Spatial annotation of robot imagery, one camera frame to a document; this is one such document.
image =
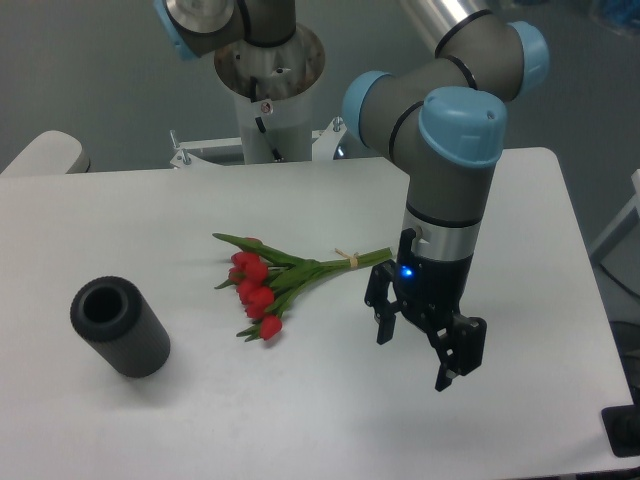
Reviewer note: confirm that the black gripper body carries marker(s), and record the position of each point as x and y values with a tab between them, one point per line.
429	290

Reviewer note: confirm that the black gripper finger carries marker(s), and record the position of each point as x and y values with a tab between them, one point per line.
458	341
376	297

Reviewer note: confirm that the red tulip bouquet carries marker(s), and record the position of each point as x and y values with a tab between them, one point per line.
268	281

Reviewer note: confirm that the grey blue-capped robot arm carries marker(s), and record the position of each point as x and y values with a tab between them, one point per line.
443	125

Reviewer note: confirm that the white furniture piece right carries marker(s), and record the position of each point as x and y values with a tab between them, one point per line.
618	228

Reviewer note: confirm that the black ribbed cylindrical vase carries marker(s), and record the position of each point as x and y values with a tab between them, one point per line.
113	317

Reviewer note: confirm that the blue plastic bag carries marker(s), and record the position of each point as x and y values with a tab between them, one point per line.
618	16

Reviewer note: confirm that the white chair armrest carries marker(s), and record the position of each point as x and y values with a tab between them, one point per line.
50	153

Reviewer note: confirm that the black cable grommet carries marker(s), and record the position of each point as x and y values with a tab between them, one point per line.
622	428

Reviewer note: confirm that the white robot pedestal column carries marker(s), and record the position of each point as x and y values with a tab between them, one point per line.
272	89

